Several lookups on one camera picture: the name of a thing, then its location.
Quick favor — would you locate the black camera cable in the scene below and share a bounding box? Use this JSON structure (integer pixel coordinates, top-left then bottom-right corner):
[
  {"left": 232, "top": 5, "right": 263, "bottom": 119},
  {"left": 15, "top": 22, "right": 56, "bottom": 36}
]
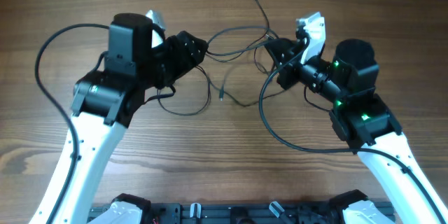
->
[
  {"left": 34, "top": 23, "right": 111, "bottom": 224},
  {"left": 258, "top": 38, "right": 447, "bottom": 224}
]

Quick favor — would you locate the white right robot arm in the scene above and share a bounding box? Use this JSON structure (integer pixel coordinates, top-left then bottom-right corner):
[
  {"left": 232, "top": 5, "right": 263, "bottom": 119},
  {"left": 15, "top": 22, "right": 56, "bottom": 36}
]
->
[{"left": 266, "top": 37, "right": 447, "bottom": 223}]

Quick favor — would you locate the black right camera cable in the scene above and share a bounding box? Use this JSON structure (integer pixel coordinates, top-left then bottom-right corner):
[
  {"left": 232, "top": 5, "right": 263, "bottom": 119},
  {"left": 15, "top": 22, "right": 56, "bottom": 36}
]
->
[{"left": 258, "top": 38, "right": 447, "bottom": 224}]

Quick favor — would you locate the black left camera cable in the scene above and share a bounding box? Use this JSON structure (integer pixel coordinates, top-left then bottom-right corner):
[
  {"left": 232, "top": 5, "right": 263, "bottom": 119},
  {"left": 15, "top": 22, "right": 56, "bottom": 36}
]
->
[{"left": 34, "top": 23, "right": 111, "bottom": 224}]

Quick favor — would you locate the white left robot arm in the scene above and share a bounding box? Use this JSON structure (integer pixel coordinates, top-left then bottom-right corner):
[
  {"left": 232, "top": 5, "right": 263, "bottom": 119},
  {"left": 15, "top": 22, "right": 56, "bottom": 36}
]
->
[{"left": 31, "top": 13, "right": 209, "bottom": 223}]

